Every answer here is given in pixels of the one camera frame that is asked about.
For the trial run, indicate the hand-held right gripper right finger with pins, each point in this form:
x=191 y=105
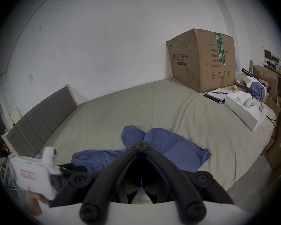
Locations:
x=182 y=191

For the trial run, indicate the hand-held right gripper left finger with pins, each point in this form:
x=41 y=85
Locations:
x=100 y=191

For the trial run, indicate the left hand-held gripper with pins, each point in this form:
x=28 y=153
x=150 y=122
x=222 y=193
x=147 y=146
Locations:
x=30 y=174

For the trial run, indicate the person's left hand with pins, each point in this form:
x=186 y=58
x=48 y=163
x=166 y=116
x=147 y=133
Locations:
x=35 y=203

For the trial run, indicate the blue shirt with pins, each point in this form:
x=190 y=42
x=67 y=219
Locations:
x=173 y=146

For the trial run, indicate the grey padded headboard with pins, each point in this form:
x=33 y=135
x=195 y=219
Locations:
x=37 y=125

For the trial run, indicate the bed with beige sheet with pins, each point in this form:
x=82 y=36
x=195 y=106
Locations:
x=131 y=111

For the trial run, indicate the open white cardboard box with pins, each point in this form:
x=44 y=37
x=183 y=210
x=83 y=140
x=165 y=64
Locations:
x=242 y=112

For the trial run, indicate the black clipboard with papers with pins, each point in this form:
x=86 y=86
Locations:
x=216 y=97

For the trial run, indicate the black pen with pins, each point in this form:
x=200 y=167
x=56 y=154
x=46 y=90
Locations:
x=220 y=92

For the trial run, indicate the pile of brown cartons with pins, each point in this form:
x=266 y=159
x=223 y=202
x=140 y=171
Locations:
x=277 y=139

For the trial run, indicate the white hand controller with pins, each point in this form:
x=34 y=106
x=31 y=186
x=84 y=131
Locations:
x=247 y=102

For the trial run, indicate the bunched blue cloth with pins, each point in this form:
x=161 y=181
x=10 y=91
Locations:
x=257 y=91

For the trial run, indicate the large brown cardboard box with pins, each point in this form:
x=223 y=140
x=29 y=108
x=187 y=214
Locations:
x=201 y=60

